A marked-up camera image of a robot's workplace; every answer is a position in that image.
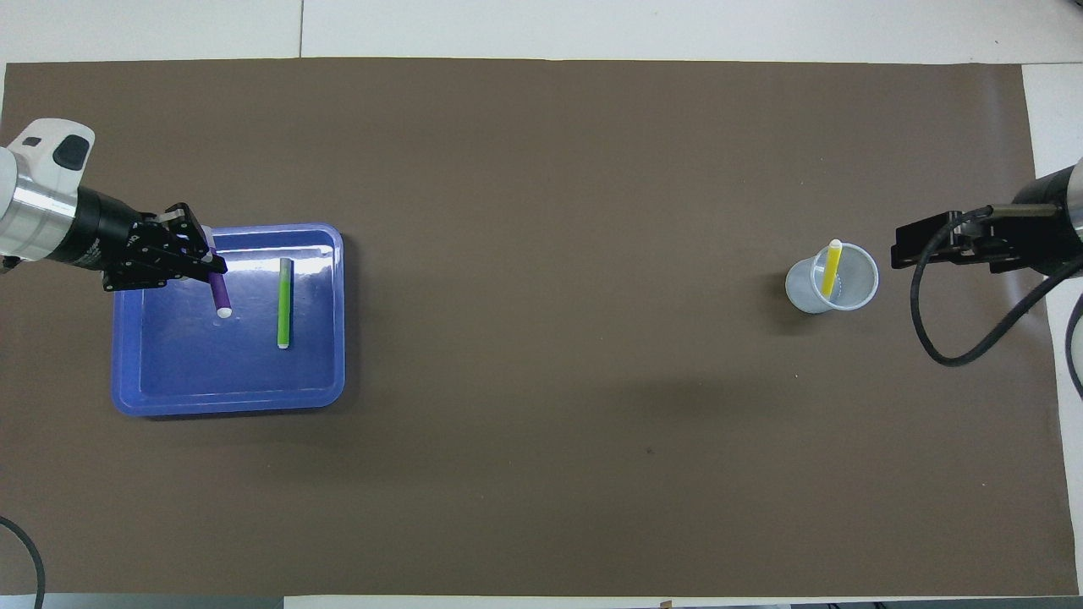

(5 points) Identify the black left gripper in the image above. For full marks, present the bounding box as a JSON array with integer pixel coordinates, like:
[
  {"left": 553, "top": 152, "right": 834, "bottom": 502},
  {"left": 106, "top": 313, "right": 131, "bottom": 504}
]
[{"left": 72, "top": 188, "right": 229, "bottom": 293}]

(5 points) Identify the purple pen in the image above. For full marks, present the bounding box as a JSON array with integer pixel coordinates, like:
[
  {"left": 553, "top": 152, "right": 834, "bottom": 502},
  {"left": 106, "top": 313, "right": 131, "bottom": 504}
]
[{"left": 207, "top": 250, "right": 234, "bottom": 320}]

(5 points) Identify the green pen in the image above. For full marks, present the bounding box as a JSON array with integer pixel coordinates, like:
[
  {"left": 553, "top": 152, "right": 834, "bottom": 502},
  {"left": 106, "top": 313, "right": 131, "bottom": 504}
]
[{"left": 277, "top": 258, "right": 294, "bottom": 349}]

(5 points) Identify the clear plastic cup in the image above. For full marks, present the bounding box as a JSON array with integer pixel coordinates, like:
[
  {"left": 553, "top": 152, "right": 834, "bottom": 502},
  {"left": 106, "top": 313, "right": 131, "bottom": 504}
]
[{"left": 785, "top": 242, "right": 880, "bottom": 315}]

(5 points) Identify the yellow pen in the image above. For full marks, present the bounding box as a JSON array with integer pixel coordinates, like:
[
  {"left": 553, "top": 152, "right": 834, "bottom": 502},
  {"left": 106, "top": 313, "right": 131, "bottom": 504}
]
[{"left": 820, "top": 239, "right": 844, "bottom": 298}]

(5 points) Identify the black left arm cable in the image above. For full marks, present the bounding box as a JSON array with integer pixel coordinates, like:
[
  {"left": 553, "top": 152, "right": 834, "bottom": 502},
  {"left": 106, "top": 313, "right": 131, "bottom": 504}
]
[{"left": 0, "top": 514, "right": 46, "bottom": 609}]

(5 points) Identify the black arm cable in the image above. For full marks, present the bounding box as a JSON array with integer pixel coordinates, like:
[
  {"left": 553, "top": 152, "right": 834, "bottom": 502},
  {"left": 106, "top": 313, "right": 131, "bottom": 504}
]
[
  {"left": 0, "top": 514, "right": 46, "bottom": 609},
  {"left": 910, "top": 206, "right": 1083, "bottom": 377}
]

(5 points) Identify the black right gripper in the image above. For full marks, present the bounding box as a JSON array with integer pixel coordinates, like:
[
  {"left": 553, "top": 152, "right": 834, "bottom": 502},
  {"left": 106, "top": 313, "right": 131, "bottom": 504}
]
[{"left": 890, "top": 173, "right": 1083, "bottom": 276}]

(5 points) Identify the brown table mat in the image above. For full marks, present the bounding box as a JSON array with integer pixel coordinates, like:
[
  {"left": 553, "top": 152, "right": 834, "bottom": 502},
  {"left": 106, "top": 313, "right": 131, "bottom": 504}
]
[{"left": 0, "top": 58, "right": 1080, "bottom": 603}]

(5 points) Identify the blue plastic tray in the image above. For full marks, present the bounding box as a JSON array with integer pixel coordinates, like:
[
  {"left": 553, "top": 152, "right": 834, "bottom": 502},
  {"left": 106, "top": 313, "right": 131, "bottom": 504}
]
[{"left": 112, "top": 222, "right": 346, "bottom": 417}]

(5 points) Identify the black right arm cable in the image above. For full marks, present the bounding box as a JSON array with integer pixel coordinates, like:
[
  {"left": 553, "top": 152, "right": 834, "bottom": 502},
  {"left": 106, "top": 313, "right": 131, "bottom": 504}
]
[{"left": 910, "top": 206, "right": 1083, "bottom": 377}]

